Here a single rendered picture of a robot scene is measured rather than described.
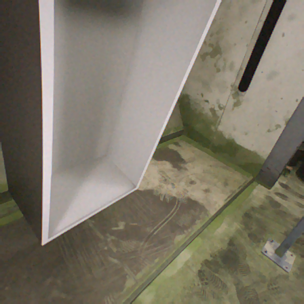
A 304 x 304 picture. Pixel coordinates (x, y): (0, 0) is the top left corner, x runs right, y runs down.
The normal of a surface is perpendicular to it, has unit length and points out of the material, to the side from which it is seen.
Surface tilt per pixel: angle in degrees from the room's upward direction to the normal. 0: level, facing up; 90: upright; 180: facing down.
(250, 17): 90
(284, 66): 90
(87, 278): 0
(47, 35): 102
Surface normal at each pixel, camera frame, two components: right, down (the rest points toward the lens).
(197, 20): -0.66, 0.29
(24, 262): 0.18, -0.83
